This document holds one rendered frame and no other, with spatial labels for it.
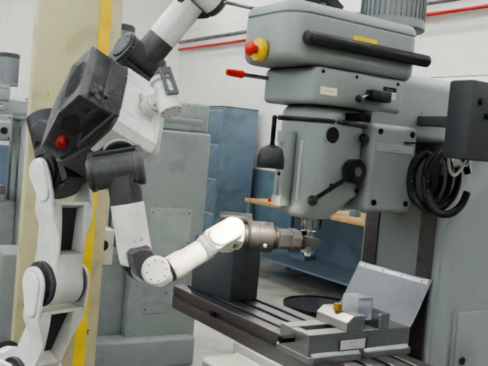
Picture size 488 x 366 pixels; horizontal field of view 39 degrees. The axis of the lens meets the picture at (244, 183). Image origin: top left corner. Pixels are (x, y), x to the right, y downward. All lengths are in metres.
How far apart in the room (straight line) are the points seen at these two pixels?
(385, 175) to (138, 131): 0.72
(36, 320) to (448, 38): 5.84
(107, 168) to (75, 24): 1.75
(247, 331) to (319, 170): 0.55
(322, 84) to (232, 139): 7.46
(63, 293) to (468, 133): 1.29
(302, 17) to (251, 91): 8.12
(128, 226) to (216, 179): 7.43
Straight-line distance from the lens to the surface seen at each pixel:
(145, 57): 2.15
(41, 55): 3.46
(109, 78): 1.99
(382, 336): 1.90
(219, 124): 9.28
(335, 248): 8.32
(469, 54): 7.20
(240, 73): 1.98
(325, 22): 1.89
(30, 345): 2.37
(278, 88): 2.00
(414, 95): 2.14
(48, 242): 2.26
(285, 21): 1.86
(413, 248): 2.26
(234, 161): 9.35
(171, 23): 2.15
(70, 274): 2.26
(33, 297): 2.25
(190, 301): 2.42
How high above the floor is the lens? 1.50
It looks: 3 degrees down
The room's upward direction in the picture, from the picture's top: 5 degrees clockwise
